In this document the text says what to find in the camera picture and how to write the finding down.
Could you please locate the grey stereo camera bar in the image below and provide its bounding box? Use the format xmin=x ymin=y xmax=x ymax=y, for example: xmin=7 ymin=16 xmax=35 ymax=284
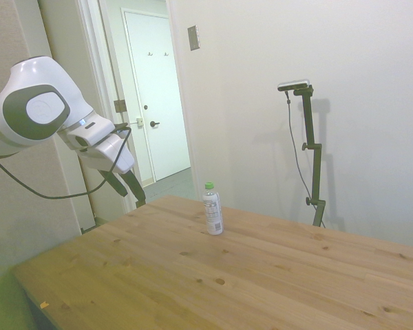
xmin=277 ymin=78 xmax=311 ymax=92

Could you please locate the beige open door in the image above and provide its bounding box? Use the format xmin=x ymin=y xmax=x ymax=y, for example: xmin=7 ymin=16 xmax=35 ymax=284
xmin=37 ymin=0 xmax=106 ymax=237

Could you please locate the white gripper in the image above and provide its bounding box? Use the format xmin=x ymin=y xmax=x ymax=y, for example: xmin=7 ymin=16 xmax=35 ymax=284
xmin=77 ymin=133 xmax=147 ymax=209

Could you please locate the grey metal wall plate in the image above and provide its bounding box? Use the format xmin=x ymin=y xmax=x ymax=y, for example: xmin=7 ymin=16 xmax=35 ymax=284
xmin=187 ymin=24 xmax=201 ymax=52

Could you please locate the black jointed camera stand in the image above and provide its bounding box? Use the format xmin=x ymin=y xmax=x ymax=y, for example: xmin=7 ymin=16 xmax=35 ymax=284
xmin=293 ymin=85 xmax=328 ymax=228

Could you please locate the white hallway door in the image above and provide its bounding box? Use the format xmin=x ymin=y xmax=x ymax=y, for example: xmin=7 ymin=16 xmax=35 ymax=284
xmin=123 ymin=10 xmax=191 ymax=182

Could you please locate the clear green-capped water bottle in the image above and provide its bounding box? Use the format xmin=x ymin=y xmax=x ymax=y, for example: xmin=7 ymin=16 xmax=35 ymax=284
xmin=202 ymin=181 xmax=224 ymax=237

